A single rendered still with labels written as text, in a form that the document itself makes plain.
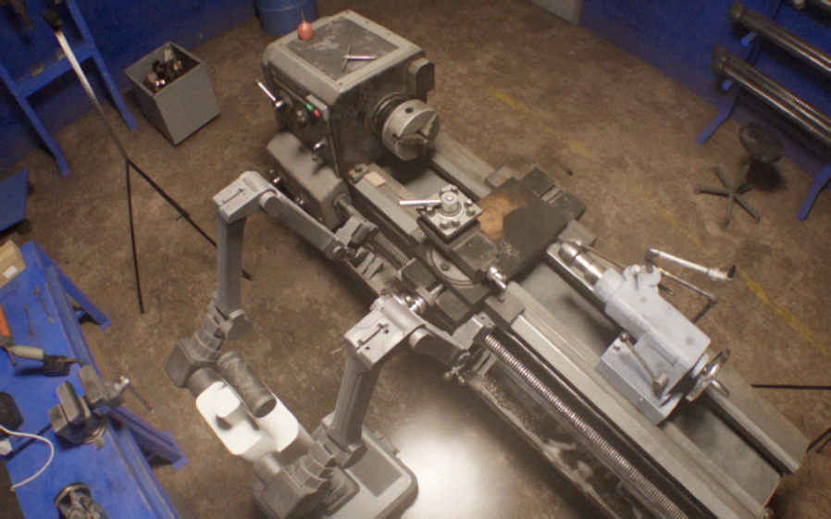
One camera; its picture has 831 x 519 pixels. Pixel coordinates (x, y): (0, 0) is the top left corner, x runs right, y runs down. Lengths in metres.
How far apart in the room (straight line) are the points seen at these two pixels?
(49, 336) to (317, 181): 1.48
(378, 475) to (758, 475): 1.63
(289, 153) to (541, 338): 1.48
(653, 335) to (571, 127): 2.52
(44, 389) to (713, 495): 2.69
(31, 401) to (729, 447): 2.91
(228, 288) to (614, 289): 1.21
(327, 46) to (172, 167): 2.10
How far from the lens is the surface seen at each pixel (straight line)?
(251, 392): 1.18
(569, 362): 1.99
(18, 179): 4.82
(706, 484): 2.05
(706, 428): 2.25
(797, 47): 4.03
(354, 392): 1.00
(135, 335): 3.41
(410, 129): 2.18
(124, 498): 2.10
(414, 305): 1.99
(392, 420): 2.75
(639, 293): 1.82
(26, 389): 2.55
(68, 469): 2.28
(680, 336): 1.81
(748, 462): 2.31
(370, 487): 2.42
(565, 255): 1.88
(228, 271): 1.26
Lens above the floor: 2.64
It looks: 56 degrees down
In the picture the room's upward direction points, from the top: 4 degrees counter-clockwise
